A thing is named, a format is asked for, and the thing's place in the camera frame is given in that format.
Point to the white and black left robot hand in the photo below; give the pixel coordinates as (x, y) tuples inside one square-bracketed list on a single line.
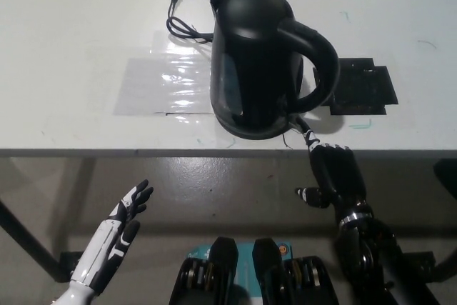
[(107, 244)]

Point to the black rounded chair part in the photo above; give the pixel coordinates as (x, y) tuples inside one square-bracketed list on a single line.
[(448, 180)]

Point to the black tape patch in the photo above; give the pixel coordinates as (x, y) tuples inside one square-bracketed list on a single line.
[(364, 87)]

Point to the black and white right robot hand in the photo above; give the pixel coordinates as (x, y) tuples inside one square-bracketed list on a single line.
[(335, 176)]

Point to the black round kettle base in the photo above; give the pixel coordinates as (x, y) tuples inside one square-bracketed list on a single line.
[(250, 134)]

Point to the black slanted table leg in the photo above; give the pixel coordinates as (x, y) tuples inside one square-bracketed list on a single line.
[(448, 267), (25, 230)]

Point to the black electric kettle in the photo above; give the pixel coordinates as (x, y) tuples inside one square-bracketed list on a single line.
[(250, 69)]

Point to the transparent plastic sheet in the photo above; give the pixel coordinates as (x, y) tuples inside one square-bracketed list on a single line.
[(160, 83)]

